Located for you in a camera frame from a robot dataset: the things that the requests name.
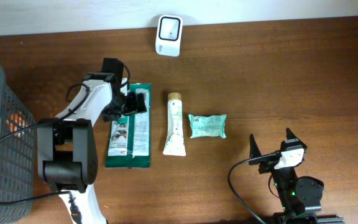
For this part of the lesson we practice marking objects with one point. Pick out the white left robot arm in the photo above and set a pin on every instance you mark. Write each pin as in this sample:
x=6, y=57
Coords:
x=67, y=157

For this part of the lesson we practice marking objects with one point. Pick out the mint green wipes packet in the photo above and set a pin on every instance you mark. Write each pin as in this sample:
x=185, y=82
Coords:
x=208, y=126

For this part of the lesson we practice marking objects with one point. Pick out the white barcode scanner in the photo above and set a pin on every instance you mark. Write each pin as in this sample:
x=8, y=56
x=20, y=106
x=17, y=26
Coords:
x=168, y=36

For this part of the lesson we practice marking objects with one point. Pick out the grey plastic basket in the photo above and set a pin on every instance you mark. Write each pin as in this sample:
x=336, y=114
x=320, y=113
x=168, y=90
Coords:
x=17, y=150

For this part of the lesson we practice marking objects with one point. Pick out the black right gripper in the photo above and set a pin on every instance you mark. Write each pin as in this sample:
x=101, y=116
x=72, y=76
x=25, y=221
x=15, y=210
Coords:
x=255, y=151

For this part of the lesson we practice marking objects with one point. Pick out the white tube with cork cap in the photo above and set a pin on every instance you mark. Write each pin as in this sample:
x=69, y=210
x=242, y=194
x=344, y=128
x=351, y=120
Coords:
x=174, y=144

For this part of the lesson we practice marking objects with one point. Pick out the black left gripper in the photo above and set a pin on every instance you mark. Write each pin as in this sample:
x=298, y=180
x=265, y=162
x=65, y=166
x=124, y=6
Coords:
x=132, y=106

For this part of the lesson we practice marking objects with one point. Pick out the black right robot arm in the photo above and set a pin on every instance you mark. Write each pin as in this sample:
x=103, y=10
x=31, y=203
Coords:
x=300, y=196

